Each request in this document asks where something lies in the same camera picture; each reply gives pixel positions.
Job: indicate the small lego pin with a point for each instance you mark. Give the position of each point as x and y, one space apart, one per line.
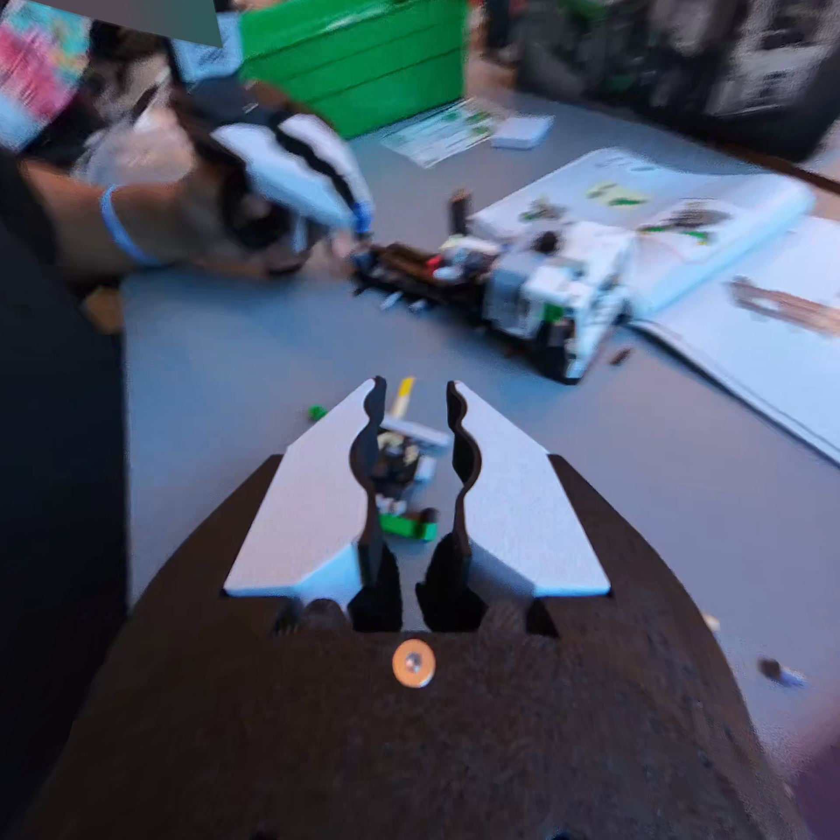
711 622

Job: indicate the green white sticker sheet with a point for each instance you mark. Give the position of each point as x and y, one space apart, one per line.
439 134

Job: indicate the dark lego set box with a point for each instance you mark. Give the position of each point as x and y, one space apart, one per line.
656 65

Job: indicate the person's left hand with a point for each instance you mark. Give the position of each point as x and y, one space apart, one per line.
197 236

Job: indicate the open instruction booklet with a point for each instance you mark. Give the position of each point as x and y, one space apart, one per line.
722 216

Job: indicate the paper leaflet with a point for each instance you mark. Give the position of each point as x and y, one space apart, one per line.
210 56

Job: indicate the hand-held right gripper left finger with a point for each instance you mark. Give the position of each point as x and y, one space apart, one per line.
302 518

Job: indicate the grey lego pin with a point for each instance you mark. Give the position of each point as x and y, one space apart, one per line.
781 673

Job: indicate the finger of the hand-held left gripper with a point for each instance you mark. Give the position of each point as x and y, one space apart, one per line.
282 180
328 148

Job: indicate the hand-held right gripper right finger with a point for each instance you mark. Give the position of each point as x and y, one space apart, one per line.
525 518

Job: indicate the lego gear subassembly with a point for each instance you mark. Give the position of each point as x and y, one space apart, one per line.
400 459

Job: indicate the person's left forearm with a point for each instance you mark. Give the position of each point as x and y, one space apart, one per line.
72 216

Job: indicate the light blue wristband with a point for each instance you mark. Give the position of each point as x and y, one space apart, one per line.
124 229

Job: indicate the black lego pin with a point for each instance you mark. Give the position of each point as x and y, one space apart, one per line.
621 355

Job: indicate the small white box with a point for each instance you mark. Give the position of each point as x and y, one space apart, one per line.
522 131

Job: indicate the green plastic bin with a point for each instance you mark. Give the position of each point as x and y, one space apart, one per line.
361 65

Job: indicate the white black lego truck model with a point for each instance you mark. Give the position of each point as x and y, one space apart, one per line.
558 295

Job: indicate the blue lego pin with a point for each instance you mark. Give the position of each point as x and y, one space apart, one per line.
361 216

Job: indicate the clear plastic bags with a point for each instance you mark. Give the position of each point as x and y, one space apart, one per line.
144 151

